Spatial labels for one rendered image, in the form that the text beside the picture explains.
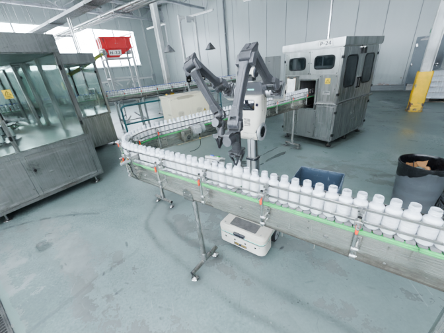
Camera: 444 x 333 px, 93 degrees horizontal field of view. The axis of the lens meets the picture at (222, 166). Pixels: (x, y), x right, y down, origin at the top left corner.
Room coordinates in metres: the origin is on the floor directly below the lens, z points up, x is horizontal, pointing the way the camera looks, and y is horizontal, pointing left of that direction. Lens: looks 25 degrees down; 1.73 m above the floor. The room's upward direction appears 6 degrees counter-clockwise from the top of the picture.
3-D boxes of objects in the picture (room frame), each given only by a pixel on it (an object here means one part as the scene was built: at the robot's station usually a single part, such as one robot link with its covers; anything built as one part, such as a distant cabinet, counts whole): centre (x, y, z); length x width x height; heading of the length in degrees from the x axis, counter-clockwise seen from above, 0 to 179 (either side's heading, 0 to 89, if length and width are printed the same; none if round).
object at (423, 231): (0.62, -0.80, 1.08); 0.06 x 0.06 x 0.17
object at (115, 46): (7.60, 2.95, 1.40); 0.92 x 0.72 x 2.80; 124
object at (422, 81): (6.23, -5.97, 0.55); 0.40 x 0.40 x 1.10; 52
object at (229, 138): (1.13, -0.07, 1.39); 0.12 x 0.09 x 0.12; 143
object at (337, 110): (4.96, -2.55, 1.00); 1.60 x 1.30 x 2.00; 124
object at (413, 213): (0.66, -0.76, 1.08); 0.06 x 0.06 x 0.17
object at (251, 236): (1.82, -0.30, 0.24); 0.68 x 0.53 x 0.41; 142
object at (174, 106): (5.70, 0.80, 0.59); 1.10 x 0.62 x 1.18; 124
